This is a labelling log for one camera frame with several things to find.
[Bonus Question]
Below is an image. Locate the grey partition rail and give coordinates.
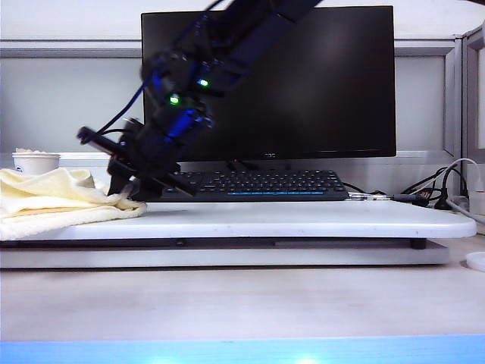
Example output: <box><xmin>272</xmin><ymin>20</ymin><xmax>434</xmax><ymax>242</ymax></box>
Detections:
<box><xmin>0</xmin><ymin>37</ymin><xmax>458</xmax><ymax>60</ymax></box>

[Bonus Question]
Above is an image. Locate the thin black keyboard cable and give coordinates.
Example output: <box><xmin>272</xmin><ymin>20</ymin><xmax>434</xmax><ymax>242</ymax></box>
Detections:
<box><xmin>340</xmin><ymin>180</ymin><xmax>380</xmax><ymax>195</ymax></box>

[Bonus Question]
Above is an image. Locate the grey aluminium partition post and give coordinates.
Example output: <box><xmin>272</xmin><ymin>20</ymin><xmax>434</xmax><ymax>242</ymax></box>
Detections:
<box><xmin>443</xmin><ymin>28</ymin><xmax>485</xmax><ymax>190</ymax></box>

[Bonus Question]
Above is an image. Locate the white cable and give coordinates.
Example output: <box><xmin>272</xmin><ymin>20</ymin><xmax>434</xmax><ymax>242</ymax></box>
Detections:
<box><xmin>446</xmin><ymin>158</ymin><xmax>485</xmax><ymax>221</ymax></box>

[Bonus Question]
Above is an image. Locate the white paper cup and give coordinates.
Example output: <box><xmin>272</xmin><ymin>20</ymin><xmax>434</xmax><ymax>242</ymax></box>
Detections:
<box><xmin>11</xmin><ymin>147</ymin><xmax>61</xmax><ymax>177</ymax></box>

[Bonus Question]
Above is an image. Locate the cream yellow towel cloth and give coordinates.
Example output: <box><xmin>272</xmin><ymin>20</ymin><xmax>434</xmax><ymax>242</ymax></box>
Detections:
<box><xmin>0</xmin><ymin>168</ymin><xmax>148</xmax><ymax>242</ymax></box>

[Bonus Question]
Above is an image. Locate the black keyboard with blue strip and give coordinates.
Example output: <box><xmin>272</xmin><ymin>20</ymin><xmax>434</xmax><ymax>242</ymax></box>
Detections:
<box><xmin>162</xmin><ymin>169</ymin><xmax>349</xmax><ymax>202</ymax></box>

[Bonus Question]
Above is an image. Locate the white round disc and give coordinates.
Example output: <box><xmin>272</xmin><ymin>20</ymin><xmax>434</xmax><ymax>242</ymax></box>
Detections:
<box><xmin>465</xmin><ymin>251</ymin><xmax>485</xmax><ymax>272</ymax></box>

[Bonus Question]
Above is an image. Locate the blue lit robot base edge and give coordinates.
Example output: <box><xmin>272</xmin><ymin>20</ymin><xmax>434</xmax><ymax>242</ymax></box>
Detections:
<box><xmin>0</xmin><ymin>333</ymin><xmax>485</xmax><ymax>364</ymax></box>

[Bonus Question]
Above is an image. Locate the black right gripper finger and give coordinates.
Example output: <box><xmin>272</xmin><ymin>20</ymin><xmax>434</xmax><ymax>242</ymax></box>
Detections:
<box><xmin>107</xmin><ymin>162</ymin><xmax>133</xmax><ymax>198</ymax></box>
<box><xmin>130</xmin><ymin>177</ymin><xmax>164</xmax><ymax>202</ymax></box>

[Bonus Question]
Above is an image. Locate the white desk riser board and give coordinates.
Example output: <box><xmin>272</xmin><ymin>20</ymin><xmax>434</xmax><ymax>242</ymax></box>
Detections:
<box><xmin>0</xmin><ymin>199</ymin><xmax>477</xmax><ymax>240</ymax></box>

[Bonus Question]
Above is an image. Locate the black power plug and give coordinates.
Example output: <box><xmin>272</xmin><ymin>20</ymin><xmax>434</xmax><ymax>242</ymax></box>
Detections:
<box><xmin>433</xmin><ymin>189</ymin><xmax>458</xmax><ymax>211</ymax></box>

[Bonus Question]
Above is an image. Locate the black computer monitor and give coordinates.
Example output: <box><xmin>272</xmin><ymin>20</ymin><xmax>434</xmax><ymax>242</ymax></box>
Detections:
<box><xmin>140</xmin><ymin>5</ymin><xmax>397</xmax><ymax>171</ymax></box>

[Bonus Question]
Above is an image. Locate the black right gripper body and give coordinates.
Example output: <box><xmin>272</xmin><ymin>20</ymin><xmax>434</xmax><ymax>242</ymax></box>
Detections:
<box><xmin>77</xmin><ymin>124</ymin><xmax>198</xmax><ymax>198</ymax></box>

